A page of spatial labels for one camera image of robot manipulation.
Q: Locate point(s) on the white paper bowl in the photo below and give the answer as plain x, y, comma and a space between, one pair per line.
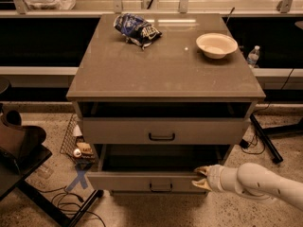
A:
216, 45

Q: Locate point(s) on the wire mesh basket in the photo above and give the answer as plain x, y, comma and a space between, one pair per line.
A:
69, 144

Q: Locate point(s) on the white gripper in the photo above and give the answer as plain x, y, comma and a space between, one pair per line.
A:
215, 177

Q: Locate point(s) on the blue chip bag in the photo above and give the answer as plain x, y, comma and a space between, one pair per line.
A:
136, 29

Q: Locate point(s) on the clear water bottle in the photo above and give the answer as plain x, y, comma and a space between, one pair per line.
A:
253, 56

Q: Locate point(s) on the blue tape cross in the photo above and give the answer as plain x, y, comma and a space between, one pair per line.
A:
80, 178

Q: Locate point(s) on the grey top drawer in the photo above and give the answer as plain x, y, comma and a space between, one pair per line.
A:
173, 131

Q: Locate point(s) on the grey drawer cabinet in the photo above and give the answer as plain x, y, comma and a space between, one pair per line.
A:
170, 79

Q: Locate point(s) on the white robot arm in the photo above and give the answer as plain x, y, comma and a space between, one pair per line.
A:
250, 181

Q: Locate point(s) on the grey drawer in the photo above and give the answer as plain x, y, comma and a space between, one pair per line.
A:
173, 131
153, 169

